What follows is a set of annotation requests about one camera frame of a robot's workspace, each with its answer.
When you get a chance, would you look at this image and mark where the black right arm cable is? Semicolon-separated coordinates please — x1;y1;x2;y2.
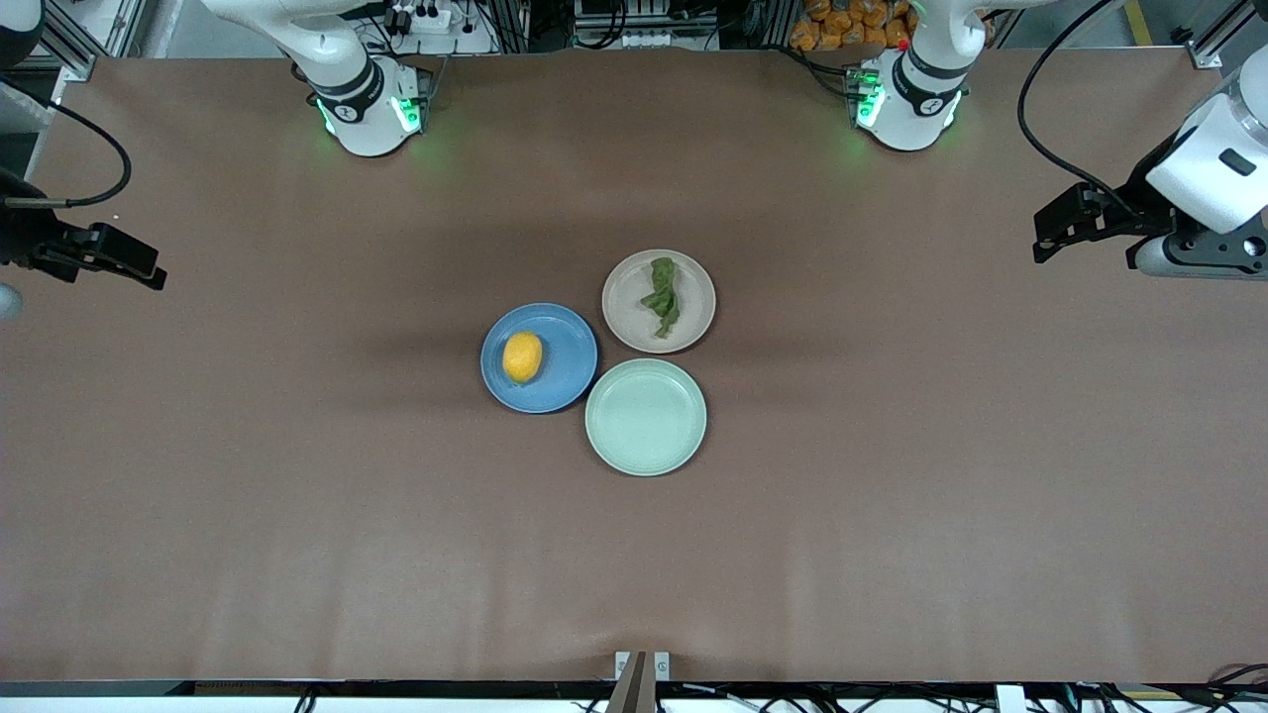
5;97;134;209

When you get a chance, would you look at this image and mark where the pale green plate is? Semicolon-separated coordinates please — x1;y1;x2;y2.
584;357;708;477

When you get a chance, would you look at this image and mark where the beige plate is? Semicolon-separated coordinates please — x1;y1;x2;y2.
601;249;717;355

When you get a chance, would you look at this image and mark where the green lettuce leaf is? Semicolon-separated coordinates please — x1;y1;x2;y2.
640;256;684;341

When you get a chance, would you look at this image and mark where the long white power strip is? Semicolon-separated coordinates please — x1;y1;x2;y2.
619;28;710;50

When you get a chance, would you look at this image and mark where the metal table edge bracket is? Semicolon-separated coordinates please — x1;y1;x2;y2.
614;651;672;713

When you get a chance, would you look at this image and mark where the white power strip with plugs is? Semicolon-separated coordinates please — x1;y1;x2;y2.
381;0;459;37

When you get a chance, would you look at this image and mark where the yellow lemon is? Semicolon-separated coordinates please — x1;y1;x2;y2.
502;331;545;385

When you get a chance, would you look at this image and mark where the bag of orange items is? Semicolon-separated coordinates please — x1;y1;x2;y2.
790;0;917;51

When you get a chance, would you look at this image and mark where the blue plate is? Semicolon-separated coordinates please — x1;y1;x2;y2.
480;302;599;415

